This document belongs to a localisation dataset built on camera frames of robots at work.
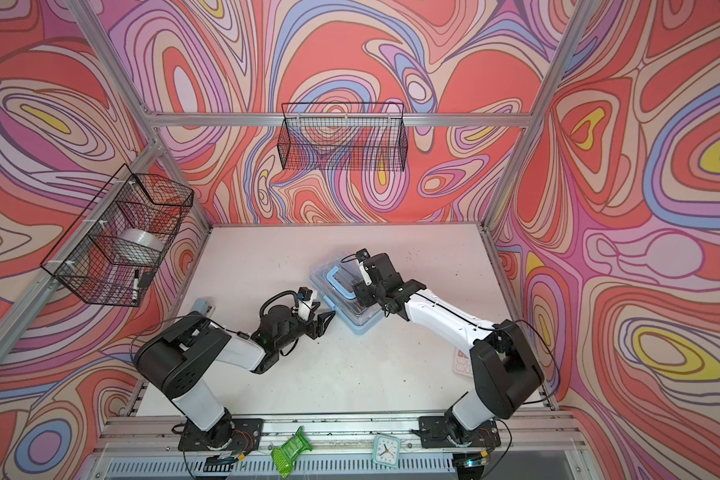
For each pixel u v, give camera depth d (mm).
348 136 962
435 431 734
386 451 693
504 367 433
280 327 708
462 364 842
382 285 650
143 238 735
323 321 822
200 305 908
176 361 469
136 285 719
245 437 722
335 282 885
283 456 695
